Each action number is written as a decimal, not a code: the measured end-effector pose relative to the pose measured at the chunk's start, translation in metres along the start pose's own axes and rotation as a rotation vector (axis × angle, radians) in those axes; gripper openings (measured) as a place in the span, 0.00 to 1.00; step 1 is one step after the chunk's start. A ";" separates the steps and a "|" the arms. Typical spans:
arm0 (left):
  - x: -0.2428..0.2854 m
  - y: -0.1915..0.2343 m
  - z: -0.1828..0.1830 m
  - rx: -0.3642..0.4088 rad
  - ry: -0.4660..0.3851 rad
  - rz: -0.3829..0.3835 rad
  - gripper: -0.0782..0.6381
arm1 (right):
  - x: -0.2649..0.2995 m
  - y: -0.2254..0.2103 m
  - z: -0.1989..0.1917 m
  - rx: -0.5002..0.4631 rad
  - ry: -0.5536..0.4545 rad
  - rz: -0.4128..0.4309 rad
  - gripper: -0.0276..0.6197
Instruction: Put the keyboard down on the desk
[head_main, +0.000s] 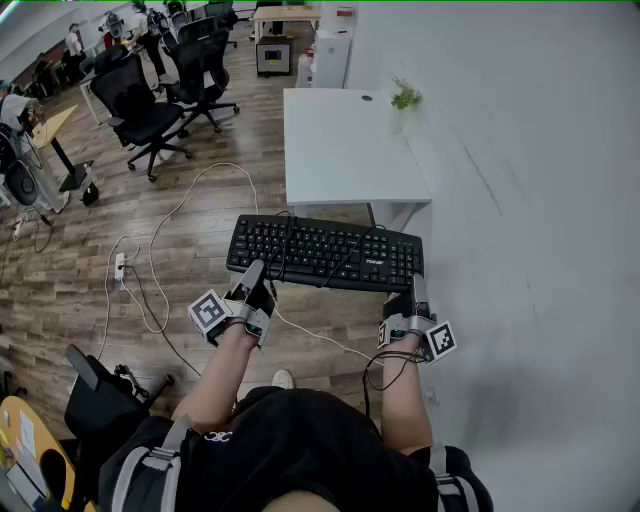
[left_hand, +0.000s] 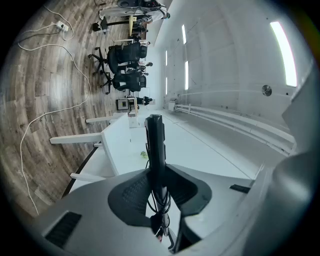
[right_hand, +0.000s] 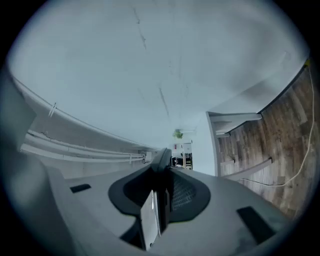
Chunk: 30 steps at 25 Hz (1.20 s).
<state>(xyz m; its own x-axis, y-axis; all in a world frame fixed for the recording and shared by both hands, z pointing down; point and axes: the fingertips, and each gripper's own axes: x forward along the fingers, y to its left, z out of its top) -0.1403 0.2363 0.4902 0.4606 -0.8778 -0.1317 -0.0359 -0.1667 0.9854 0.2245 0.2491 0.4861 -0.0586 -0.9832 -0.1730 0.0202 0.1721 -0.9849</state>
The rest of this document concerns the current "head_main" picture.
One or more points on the small black floor object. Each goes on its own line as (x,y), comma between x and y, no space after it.
(90,195)

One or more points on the white power strip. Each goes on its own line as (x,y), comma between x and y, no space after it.
(120,267)

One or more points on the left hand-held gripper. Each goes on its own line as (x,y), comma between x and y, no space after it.
(250,312)

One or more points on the black and white equipment box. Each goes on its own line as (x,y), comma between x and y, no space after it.
(273,56)

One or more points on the white cabinet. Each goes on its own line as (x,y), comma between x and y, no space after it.
(331,60)

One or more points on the green plant with white flowers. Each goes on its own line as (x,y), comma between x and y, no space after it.
(405,96)

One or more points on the white wall socket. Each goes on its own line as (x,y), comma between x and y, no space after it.
(431,396)

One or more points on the light wooden desk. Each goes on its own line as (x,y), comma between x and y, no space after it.
(287,14)

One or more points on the person's right forearm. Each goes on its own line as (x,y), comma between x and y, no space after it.
(407,400)

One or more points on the person's black clothing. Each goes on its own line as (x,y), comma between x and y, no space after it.
(310,450)

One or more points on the yellow standing desk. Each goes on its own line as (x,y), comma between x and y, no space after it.
(55,125)

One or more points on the round yellow table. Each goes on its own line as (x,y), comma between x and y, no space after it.
(42,435)

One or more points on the person's left forearm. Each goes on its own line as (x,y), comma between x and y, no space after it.
(220,375)

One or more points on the black mesh office chair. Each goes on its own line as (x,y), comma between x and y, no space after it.
(135,110)
(202,65)

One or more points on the black keyboard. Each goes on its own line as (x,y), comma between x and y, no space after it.
(320,250)

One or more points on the person's white shoe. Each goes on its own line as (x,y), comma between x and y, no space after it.
(283,379)

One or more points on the white table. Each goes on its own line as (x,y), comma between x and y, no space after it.
(345,150)

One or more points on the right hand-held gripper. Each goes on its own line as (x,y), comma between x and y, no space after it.
(405,322)

